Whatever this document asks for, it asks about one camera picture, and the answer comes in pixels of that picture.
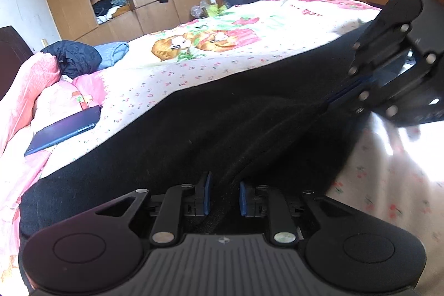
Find dark wooden headboard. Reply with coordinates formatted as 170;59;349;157
0;26;33;99

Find plastic bags by wardrobe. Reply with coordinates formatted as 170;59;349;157
190;0;228;19

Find blue folded cloth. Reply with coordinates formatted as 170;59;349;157
94;42;129;70

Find floral cartoon bed sheet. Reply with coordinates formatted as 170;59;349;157
1;0;443;295

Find dark navy jacket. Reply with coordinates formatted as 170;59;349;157
41;40;102;79

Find black pants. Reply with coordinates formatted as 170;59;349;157
19;27;369;242

